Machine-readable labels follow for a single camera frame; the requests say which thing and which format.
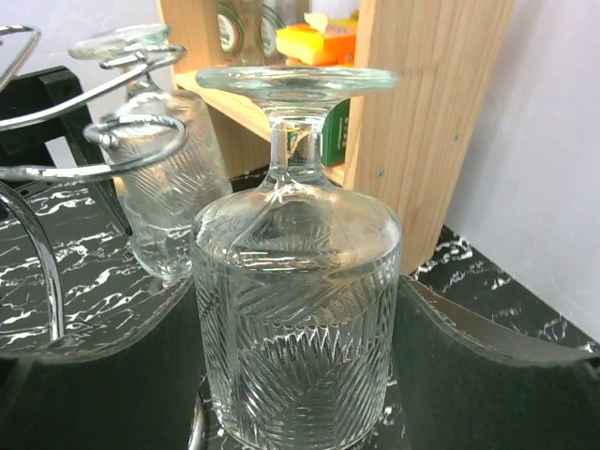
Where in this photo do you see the right clear glass bottle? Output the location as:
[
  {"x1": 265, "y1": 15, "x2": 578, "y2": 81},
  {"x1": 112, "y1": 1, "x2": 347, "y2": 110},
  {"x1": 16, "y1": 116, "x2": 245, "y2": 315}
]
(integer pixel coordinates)
[{"x1": 260, "y1": 0, "x2": 309, "y2": 66}]

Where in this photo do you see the wooden two-tier shelf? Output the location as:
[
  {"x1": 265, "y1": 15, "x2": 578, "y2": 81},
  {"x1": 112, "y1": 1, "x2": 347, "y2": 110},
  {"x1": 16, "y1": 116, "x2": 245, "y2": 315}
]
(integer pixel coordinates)
[{"x1": 157, "y1": 0, "x2": 516, "y2": 273}]

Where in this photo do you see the clear glass bottle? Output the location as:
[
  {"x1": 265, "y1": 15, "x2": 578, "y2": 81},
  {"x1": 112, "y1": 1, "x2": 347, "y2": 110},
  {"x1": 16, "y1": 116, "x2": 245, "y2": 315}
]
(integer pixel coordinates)
[
  {"x1": 217, "y1": 1, "x2": 254, "y2": 67},
  {"x1": 260, "y1": 0, "x2": 309, "y2": 66}
]

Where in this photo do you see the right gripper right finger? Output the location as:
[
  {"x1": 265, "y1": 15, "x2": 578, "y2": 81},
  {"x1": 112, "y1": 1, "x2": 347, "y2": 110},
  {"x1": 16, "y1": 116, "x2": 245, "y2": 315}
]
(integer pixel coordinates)
[{"x1": 393, "y1": 276, "x2": 599, "y2": 449}]

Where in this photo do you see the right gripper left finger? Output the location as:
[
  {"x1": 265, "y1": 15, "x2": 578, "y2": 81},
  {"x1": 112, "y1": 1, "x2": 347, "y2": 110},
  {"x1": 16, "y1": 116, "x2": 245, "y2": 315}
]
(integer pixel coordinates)
[{"x1": 1, "y1": 280, "x2": 204, "y2": 449}]

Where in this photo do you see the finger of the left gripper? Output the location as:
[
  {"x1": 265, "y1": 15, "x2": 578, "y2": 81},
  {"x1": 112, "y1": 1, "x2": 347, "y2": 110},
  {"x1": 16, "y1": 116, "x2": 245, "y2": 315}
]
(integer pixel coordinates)
[{"x1": 1, "y1": 66, "x2": 131, "y2": 234}]

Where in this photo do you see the left clear glass bottle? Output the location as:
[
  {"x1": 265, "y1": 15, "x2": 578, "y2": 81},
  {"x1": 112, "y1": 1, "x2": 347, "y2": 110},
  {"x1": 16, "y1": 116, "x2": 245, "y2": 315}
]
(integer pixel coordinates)
[{"x1": 217, "y1": 1, "x2": 254, "y2": 67}]

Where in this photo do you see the green Scrub Daddy box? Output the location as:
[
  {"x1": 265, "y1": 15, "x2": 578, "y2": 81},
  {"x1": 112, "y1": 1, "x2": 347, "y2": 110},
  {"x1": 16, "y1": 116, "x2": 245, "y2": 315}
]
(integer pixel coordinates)
[{"x1": 322, "y1": 99, "x2": 351, "y2": 167}]

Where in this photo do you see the ribbed goblet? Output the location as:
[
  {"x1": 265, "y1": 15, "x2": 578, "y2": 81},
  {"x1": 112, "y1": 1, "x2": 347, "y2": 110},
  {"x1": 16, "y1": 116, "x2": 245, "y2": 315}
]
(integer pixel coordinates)
[
  {"x1": 191, "y1": 67, "x2": 402, "y2": 449},
  {"x1": 68, "y1": 23, "x2": 233, "y2": 283}
]

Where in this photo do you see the pink sponge box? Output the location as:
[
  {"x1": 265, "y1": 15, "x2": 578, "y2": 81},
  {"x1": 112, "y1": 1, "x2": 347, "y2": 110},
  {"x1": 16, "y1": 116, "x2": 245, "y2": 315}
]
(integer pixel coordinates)
[{"x1": 276, "y1": 10, "x2": 358, "y2": 67}]

